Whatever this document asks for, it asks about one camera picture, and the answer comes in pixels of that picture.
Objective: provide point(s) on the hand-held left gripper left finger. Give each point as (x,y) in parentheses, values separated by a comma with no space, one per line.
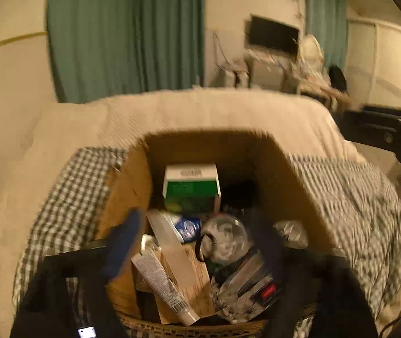
(126,243)

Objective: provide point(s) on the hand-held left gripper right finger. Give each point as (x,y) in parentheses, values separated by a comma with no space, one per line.
(268,239)

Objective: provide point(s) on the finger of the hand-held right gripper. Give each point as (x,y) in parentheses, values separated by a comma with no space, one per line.
(372,130)
(393,110)

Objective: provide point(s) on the brown cardboard box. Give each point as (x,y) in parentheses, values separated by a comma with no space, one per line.
(291,190)

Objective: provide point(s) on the woven wicker basket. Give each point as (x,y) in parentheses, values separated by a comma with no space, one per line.
(193,328)

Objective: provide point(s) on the crumpled silver foil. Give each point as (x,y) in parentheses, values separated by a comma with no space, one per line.
(291,232)

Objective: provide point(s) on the clear plastic bag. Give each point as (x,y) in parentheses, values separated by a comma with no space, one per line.
(228,236)

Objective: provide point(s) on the white louvered wardrobe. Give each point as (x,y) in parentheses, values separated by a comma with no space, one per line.
(386,63)

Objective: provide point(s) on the silver packet with red label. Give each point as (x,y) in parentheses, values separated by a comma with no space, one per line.
(242,285)

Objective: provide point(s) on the white barcode tube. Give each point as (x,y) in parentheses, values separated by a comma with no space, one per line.
(161,281)

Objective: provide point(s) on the blue and white packet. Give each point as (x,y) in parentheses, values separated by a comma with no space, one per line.
(186,229)

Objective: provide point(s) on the black bag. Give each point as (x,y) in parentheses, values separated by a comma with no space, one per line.
(338,79)

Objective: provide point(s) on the cluttered dressing table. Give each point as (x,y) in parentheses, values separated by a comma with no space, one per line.
(318,88)

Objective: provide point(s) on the brown card packet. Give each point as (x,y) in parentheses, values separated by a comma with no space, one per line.
(191,271)

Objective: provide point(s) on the green and white box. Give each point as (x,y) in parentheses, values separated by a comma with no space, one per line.
(189,192)

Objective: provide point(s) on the white vanity mirror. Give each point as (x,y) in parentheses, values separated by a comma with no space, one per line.
(309,51)

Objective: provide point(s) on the narrow green curtain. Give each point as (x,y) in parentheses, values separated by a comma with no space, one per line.
(327,24)

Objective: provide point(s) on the white cabinet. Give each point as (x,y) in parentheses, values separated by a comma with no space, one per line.
(267,74)

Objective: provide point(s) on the white quilt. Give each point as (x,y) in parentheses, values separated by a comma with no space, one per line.
(63,130)

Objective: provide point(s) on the black television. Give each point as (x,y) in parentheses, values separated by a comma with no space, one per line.
(272,35)

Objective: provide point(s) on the wide green curtain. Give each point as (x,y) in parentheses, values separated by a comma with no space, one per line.
(126,31)

